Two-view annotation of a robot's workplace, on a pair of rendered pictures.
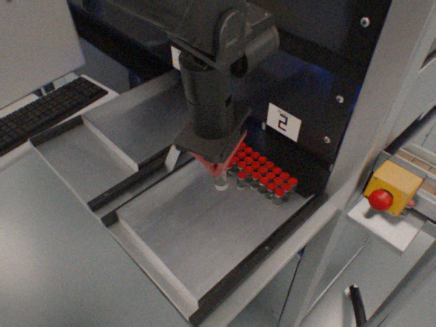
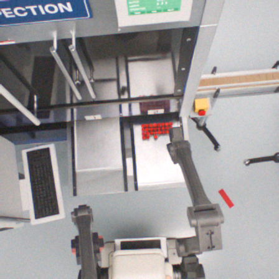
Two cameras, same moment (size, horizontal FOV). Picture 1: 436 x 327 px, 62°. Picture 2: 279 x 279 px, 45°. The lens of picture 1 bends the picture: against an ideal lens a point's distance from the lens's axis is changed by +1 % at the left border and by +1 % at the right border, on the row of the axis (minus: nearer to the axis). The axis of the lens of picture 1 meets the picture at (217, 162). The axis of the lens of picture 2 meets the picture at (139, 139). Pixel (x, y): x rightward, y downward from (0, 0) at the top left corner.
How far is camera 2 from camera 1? 1.30 m
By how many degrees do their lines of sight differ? 33
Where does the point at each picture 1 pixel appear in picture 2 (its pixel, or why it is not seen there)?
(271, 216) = not seen: hidden behind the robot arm
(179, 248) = (163, 174)
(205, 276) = (177, 173)
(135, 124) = (93, 152)
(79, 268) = not seen: hidden behind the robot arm
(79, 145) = (89, 179)
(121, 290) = (104, 200)
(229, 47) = not seen: hidden behind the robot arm
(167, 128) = (106, 142)
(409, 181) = (205, 103)
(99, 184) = (116, 183)
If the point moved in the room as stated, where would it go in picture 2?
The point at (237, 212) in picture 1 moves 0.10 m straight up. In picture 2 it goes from (164, 147) to (164, 143)
